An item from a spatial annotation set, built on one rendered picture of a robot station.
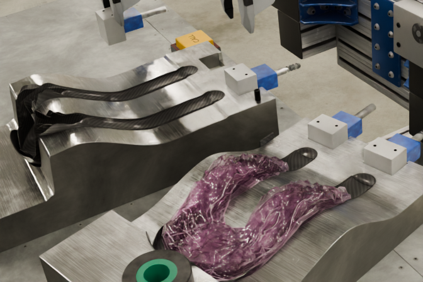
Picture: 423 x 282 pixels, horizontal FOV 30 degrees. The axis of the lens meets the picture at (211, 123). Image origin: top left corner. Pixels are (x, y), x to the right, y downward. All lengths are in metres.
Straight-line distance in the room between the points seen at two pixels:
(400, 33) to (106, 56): 0.66
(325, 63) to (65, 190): 2.12
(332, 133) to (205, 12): 2.60
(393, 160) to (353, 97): 1.83
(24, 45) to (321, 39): 0.66
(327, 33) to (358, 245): 0.79
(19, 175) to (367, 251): 0.55
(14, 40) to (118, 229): 0.92
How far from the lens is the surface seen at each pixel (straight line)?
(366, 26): 1.65
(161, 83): 1.39
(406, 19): 1.31
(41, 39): 1.85
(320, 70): 3.15
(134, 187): 1.24
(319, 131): 1.21
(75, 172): 1.19
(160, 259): 0.92
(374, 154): 1.16
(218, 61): 1.45
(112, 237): 1.02
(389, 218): 1.07
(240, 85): 1.29
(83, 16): 1.92
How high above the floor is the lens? 1.55
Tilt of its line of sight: 32 degrees down
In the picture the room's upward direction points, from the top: 9 degrees counter-clockwise
